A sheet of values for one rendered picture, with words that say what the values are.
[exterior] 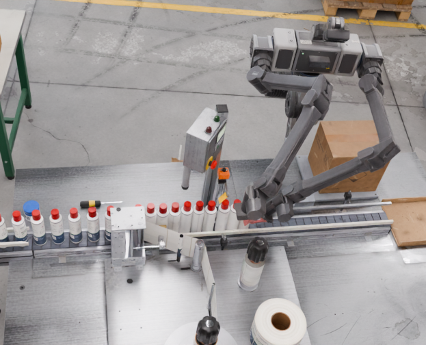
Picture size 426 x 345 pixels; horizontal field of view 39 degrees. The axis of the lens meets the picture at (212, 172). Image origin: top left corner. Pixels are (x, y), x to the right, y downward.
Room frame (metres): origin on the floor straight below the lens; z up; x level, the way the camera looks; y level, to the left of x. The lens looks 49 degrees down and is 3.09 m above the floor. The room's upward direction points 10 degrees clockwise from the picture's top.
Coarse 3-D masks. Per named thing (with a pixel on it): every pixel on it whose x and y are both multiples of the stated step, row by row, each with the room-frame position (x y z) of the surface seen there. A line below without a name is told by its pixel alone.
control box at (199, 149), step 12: (204, 108) 1.76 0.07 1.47; (204, 120) 1.69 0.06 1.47; (192, 132) 1.61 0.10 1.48; (204, 132) 1.62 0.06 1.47; (216, 132) 1.64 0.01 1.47; (192, 144) 1.60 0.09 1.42; (204, 144) 1.58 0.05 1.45; (192, 156) 1.59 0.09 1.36; (204, 156) 1.58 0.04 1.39; (216, 156) 1.68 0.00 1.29; (192, 168) 1.59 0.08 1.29; (204, 168) 1.58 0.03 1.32
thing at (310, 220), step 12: (312, 216) 1.79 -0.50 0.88; (324, 216) 1.80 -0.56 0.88; (336, 216) 1.81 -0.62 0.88; (348, 216) 1.82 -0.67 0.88; (360, 216) 1.84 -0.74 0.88; (372, 216) 1.85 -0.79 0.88; (384, 216) 1.86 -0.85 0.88; (252, 228) 1.66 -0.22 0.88; (336, 228) 1.74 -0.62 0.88; (348, 228) 1.75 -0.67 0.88; (360, 228) 1.77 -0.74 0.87; (48, 240) 1.41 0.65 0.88; (84, 240) 1.44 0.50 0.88
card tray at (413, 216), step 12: (396, 204) 1.99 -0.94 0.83; (408, 204) 2.01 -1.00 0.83; (420, 204) 2.02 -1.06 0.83; (396, 216) 1.91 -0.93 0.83; (408, 216) 1.93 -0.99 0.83; (420, 216) 1.94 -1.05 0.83; (396, 228) 1.84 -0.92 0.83; (408, 228) 1.85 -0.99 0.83; (420, 228) 1.86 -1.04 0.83; (396, 240) 1.76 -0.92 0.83; (408, 240) 1.78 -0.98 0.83; (420, 240) 1.76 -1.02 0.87
